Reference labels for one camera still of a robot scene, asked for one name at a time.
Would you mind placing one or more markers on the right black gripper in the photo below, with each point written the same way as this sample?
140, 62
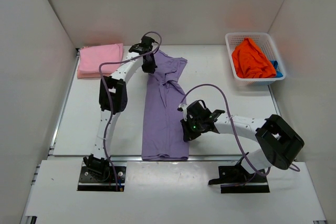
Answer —
187, 131

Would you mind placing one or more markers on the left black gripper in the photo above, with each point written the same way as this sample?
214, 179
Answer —
149, 65

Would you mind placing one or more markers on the purple t shirt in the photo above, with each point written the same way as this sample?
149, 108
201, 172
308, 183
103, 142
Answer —
162, 134

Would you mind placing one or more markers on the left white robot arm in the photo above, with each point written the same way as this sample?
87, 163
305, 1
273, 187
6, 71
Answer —
113, 99

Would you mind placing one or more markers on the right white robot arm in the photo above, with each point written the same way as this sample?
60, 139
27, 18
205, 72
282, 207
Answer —
279, 144

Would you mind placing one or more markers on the folded pink t shirt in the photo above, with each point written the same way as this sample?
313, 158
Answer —
92, 57

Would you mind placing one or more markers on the orange t shirt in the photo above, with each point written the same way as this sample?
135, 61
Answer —
250, 62

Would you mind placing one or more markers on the blue t shirt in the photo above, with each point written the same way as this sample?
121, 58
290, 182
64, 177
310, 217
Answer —
276, 65

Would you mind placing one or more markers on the white plastic basket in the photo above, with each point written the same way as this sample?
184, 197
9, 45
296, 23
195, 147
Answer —
266, 44

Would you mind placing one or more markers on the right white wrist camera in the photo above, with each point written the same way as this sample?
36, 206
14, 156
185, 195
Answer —
183, 108

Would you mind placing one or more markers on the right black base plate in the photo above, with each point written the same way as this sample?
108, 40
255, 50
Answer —
235, 180

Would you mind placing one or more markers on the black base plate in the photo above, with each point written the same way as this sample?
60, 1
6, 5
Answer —
235, 180
88, 181

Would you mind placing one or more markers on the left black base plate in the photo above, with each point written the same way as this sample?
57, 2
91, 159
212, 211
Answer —
88, 181

